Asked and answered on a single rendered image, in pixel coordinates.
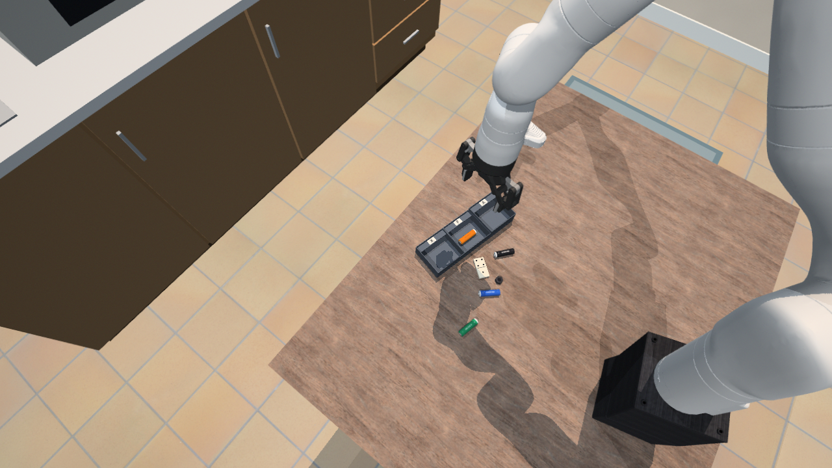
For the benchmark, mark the cream domino tile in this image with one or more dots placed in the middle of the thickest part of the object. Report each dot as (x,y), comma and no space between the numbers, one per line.
(481,267)

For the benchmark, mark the grey rack of bins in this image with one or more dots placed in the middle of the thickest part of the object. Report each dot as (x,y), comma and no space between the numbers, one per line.
(442,250)

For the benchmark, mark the green aa battery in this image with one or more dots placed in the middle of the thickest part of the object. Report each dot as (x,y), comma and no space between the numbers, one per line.
(468,327)

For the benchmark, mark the orange aa battery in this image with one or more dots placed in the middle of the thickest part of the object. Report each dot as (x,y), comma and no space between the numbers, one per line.
(467,236)

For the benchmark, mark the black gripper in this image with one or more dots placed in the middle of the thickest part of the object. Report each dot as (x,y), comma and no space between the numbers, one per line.
(493,176)

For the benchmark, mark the black aa battery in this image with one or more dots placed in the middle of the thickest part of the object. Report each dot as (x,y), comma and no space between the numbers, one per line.
(504,252)

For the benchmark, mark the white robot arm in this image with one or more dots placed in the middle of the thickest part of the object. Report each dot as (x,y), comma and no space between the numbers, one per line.
(775,346)

